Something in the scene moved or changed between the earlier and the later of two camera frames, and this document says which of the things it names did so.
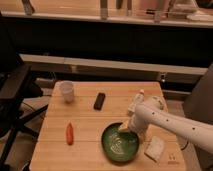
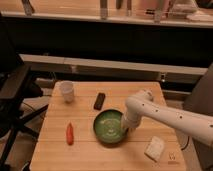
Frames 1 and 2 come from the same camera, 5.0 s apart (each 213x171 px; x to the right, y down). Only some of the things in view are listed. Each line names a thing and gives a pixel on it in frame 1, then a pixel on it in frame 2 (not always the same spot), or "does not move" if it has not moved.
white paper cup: (68, 91) does not move
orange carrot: (69, 134) does not move
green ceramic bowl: (118, 145) → (108, 126)
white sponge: (155, 148) does not move
